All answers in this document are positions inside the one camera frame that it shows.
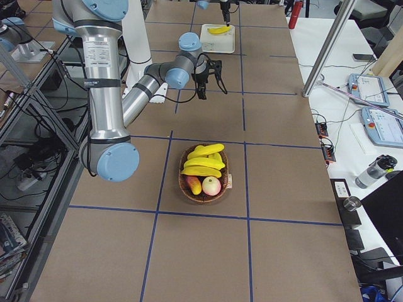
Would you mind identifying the white rectangular plate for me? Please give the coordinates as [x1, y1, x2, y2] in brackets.
[200, 24, 236, 53]

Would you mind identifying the brown wicker basket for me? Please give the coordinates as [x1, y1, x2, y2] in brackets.
[178, 143, 229, 204]

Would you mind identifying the clear water bottle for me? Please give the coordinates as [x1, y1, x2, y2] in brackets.
[355, 155, 397, 189]

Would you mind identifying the orange mango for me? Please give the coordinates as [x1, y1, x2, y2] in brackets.
[185, 176, 202, 195]

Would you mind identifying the aluminium frame post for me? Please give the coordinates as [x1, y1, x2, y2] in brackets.
[302, 0, 356, 97]

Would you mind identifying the stack of books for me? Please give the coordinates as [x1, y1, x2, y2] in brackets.
[1, 213, 28, 282]

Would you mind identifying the red cylinder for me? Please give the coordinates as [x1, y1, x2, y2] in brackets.
[288, 1, 304, 30]

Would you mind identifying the blue teach pendant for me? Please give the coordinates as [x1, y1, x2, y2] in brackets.
[348, 74, 390, 108]
[361, 106, 402, 148]

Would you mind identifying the silver reach stick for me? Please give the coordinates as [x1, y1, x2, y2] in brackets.
[318, 81, 402, 120]

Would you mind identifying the yellow banana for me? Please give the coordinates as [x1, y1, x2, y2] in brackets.
[207, 26, 231, 35]
[183, 157, 225, 170]
[187, 143, 225, 159]

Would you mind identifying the red apple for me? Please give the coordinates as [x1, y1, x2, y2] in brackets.
[202, 176, 222, 196]

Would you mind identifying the metal cup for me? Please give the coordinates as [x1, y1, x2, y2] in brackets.
[343, 196, 362, 212]

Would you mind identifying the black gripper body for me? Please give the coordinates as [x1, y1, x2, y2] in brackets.
[220, 0, 230, 23]
[192, 59, 222, 93]

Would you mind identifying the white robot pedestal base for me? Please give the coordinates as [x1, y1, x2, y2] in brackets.
[122, 1, 167, 104]

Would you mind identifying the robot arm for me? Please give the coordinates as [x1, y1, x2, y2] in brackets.
[196, 0, 231, 26]
[52, 1, 222, 182]

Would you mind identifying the upper blue teach pendant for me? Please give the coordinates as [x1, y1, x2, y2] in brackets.
[348, 74, 390, 108]

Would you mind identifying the lower blue teach pendant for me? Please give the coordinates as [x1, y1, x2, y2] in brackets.
[361, 106, 402, 148]

